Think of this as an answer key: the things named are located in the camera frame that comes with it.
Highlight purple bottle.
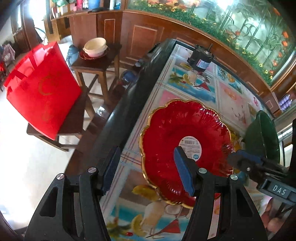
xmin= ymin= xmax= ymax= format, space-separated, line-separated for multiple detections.
xmin=279 ymin=94 xmax=290 ymax=106
xmin=280 ymin=99 xmax=292 ymax=111

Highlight purple bottle left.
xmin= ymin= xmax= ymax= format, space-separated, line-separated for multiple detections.
xmin=279 ymin=94 xmax=290 ymax=106

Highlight blue thermos flask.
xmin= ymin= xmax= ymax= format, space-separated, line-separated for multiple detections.
xmin=88 ymin=0 xmax=100 ymax=10

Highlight dark green plastic bowl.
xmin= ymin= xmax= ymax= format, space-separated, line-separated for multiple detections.
xmin=244 ymin=110 xmax=280 ymax=164

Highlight purple bottle right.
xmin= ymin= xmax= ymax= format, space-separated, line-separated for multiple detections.
xmin=280 ymin=99 xmax=292 ymax=111

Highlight wooden side stool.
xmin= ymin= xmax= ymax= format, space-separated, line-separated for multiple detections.
xmin=72 ymin=43 xmax=122 ymax=104

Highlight colourful fruit pattern tablecloth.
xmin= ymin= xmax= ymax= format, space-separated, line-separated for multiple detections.
xmin=100 ymin=44 xmax=280 ymax=240

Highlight wooden chair under bag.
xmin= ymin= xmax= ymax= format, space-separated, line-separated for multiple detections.
xmin=27 ymin=89 xmax=95 ymax=152

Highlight small black electric motor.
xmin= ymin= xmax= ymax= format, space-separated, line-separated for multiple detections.
xmin=187 ymin=44 xmax=214 ymax=72

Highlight red scalloped glass plate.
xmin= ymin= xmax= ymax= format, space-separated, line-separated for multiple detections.
xmin=139 ymin=99 xmax=234 ymax=208

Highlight red gift bag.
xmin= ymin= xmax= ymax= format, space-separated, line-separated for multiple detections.
xmin=4 ymin=42 xmax=82 ymax=140

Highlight stacked cream bowls on stool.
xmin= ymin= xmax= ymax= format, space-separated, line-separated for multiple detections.
xmin=82 ymin=37 xmax=108 ymax=58

